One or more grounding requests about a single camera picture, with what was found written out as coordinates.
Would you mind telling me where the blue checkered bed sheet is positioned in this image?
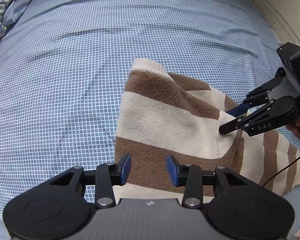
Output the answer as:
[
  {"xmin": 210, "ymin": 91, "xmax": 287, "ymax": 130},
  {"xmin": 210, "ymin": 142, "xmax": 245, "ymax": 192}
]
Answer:
[{"xmin": 0, "ymin": 0, "xmax": 300, "ymax": 240}]

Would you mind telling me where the black cable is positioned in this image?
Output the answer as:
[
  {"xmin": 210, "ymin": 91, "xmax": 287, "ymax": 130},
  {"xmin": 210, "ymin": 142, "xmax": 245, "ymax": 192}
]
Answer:
[{"xmin": 262, "ymin": 143, "xmax": 300, "ymax": 189}]

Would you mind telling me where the black camera box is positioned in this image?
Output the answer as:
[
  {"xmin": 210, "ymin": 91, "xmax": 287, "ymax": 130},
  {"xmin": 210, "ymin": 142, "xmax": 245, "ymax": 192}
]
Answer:
[{"xmin": 276, "ymin": 42, "xmax": 300, "ymax": 86}]

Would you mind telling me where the brown cream striped sweater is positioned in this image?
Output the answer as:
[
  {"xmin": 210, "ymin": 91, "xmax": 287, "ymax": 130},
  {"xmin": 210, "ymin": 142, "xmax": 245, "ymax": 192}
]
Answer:
[{"xmin": 114, "ymin": 59, "xmax": 300, "ymax": 199}]

